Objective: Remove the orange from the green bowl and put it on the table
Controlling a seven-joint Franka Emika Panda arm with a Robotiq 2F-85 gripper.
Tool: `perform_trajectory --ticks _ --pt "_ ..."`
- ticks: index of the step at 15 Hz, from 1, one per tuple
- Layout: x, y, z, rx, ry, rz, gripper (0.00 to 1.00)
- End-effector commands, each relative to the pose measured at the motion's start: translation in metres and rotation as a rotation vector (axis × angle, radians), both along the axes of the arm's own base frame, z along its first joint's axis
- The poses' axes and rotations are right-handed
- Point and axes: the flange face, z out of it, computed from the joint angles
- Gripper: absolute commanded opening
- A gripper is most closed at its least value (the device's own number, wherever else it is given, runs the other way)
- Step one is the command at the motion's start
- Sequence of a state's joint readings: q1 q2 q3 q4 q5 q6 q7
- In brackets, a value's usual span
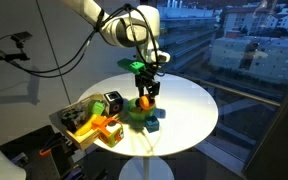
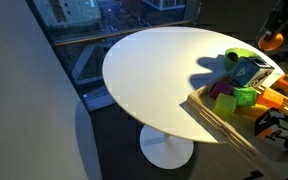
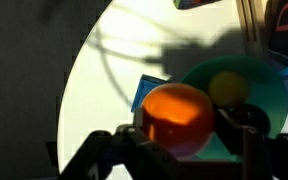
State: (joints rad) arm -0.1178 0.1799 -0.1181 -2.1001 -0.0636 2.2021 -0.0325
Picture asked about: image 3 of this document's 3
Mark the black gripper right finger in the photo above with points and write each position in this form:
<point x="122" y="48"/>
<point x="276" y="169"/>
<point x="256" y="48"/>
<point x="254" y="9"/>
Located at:
<point x="250" y="150"/>

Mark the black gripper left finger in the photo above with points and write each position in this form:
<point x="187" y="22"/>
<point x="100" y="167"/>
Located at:
<point x="140" y="150"/>

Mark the orange fruit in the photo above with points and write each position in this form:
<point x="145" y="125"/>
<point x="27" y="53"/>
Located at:
<point x="177" y="116"/>

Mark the green plastic bowl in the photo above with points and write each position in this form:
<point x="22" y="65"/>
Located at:
<point x="267" y="86"/>

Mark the dark plum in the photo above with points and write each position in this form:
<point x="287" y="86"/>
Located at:
<point x="252" y="116"/>

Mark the small teal cube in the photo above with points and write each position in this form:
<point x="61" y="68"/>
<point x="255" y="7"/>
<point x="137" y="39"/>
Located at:
<point x="144" y="90"/>

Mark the yellow ball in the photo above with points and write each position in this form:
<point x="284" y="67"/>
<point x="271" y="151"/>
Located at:
<point x="229" y="88"/>

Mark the black soft cube blue faces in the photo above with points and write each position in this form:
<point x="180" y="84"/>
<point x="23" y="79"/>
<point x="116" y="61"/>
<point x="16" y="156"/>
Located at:
<point x="284" y="30"/>

